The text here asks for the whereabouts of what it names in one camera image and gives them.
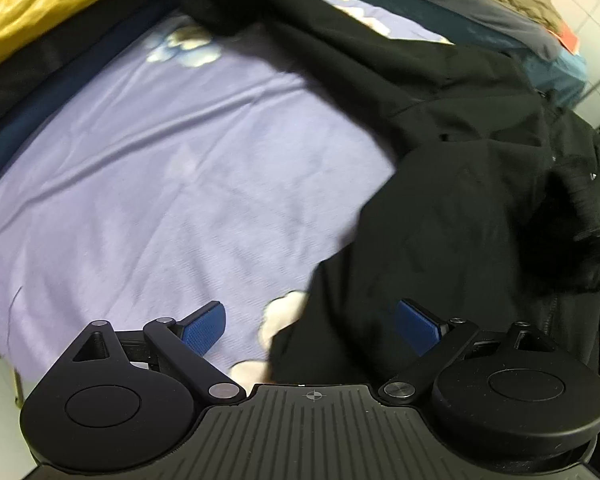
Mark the purple floral bed sheet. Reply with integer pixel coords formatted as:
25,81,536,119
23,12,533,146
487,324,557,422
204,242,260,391
0,0,456,386

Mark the black folded garment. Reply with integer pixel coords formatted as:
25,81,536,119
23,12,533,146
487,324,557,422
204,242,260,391
0,0,176,120

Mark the orange red cloth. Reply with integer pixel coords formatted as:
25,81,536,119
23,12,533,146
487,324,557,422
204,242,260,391
557,22,581,55

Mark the navy blue folded garment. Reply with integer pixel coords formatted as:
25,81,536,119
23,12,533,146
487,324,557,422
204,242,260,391
0,0,175,177

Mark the black zip jacket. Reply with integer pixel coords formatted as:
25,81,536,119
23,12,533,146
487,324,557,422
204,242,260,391
183,0,600,384

